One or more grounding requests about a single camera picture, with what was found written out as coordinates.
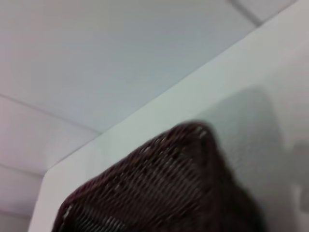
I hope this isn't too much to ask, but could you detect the black woven rectangular basket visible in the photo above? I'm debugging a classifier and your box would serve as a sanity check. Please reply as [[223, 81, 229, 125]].
[[51, 122, 266, 232]]

